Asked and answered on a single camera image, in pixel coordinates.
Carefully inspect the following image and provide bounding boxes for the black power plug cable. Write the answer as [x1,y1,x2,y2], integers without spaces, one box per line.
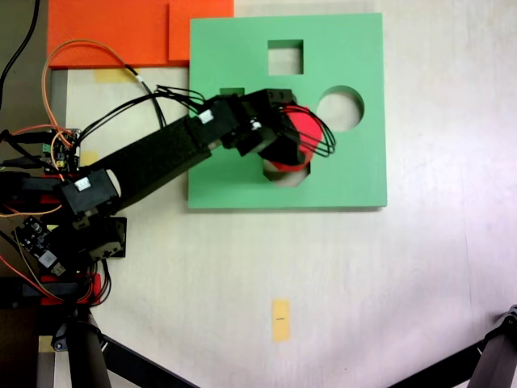
[7,131,52,145]

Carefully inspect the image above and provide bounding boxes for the thick black cable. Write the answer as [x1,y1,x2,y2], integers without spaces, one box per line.
[0,0,41,112]

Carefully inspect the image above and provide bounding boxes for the black forearm wires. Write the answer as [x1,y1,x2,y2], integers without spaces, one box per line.
[78,83,207,141]

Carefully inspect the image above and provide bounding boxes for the green shape sorting board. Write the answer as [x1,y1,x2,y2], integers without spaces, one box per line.
[187,12,389,210]

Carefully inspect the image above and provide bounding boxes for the yellow tape with black mark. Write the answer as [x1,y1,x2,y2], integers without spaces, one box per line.
[271,298,292,343]

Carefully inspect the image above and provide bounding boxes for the black converter circuit board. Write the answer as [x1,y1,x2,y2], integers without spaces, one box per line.
[14,216,68,278]

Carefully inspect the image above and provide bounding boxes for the red octagonal pillar block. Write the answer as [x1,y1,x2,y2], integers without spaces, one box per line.
[264,105,324,174]

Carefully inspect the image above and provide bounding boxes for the red and black table clamp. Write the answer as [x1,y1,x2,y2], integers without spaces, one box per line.
[0,171,65,203]
[0,272,102,306]

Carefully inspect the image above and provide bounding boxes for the orange flat block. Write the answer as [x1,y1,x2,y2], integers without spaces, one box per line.
[47,0,235,69]

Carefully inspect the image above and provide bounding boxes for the black tripod leg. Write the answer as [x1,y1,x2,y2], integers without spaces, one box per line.
[50,309,113,388]
[468,303,517,388]

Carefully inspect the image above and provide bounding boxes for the orange and black wire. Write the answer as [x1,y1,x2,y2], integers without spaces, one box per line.
[41,39,169,133]

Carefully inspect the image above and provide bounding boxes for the black gripper motor wires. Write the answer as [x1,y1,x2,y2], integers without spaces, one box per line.
[278,105,337,158]

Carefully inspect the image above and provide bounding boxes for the green circuit board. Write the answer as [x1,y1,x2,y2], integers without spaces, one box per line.
[42,128,84,173]

